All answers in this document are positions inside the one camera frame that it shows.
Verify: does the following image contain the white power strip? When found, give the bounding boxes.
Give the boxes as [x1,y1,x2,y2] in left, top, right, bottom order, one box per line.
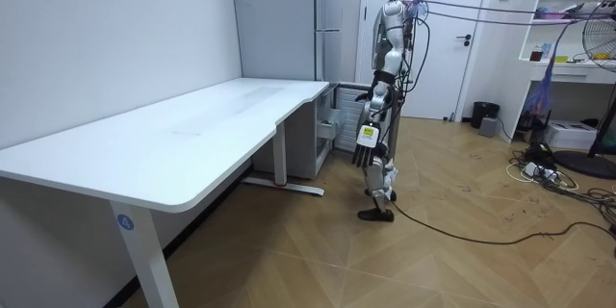
[523,161,559,182]

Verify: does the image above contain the black floor cable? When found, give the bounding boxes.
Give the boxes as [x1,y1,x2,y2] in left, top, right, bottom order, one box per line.
[390,200,616,246]

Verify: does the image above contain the small grey box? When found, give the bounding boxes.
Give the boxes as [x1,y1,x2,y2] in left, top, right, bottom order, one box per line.
[477,115,499,139]

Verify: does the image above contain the white shelf unit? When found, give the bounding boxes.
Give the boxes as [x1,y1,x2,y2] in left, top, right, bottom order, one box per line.
[508,0,616,144]

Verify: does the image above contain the white desk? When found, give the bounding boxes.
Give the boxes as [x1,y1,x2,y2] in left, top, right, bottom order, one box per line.
[0,77,331,308]

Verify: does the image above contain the grey fridge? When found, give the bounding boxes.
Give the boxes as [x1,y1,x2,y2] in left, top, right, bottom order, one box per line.
[229,0,366,180]

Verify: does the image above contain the white room door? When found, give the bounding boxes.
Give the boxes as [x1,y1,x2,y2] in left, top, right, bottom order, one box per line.
[354,0,493,121]

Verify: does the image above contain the robot legs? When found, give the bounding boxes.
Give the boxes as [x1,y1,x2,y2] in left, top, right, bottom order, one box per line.
[356,141,400,223]

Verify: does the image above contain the black waste bin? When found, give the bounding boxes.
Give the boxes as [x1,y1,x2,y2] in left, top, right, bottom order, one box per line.
[470,100,501,130]

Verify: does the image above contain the cable bundle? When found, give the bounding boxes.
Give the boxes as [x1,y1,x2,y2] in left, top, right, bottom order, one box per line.
[412,0,616,129]

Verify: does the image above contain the black standing fan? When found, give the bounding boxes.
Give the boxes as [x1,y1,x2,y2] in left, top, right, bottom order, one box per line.
[552,0,616,181]

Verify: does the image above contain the robot body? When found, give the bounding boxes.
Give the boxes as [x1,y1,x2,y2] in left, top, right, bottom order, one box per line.
[370,0,432,95]

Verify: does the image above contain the white cardboard box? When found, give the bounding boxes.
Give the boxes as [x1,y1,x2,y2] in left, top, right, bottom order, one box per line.
[543,119,599,151]

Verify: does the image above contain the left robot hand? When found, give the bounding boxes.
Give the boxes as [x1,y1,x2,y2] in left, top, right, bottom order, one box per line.
[351,122,383,169]

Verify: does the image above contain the tangled floor cables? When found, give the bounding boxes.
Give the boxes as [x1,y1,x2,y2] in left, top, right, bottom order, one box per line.
[504,141,616,232]

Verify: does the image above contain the open fridge drawer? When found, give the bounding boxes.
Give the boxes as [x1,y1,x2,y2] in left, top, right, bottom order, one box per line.
[315,107,346,141]

